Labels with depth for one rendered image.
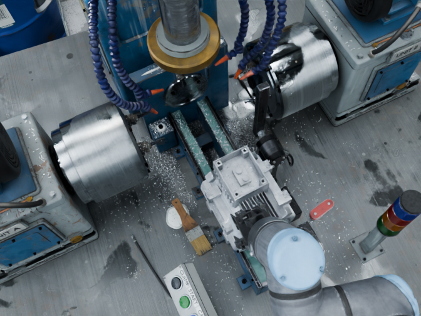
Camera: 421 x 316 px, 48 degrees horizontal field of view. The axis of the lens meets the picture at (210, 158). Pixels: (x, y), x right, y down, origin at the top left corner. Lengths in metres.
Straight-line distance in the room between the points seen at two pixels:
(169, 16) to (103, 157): 0.42
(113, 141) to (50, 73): 0.69
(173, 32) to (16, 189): 0.55
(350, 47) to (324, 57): 0.08
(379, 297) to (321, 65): 0.74
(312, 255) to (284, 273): 0.05
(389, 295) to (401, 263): 0.71
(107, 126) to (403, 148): 0.98
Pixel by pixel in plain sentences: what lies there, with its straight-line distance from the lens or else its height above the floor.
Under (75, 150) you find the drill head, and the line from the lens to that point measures 1.29.
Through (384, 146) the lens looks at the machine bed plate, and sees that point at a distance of 1.71.
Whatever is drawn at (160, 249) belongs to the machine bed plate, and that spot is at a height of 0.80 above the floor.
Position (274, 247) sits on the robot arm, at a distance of 0.79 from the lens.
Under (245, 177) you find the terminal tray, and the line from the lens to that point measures 1.22.
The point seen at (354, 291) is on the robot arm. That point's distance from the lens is 0.87.
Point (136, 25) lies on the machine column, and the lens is 1.40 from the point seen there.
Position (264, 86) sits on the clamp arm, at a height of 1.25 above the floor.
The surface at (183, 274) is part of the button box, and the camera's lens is 1.21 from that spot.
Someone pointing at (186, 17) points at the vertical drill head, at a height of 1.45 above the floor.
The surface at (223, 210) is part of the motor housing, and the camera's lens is 1.26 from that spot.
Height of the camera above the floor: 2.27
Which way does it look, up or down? 65 degrees down
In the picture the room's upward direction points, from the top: 6 degrees counter-clockwise
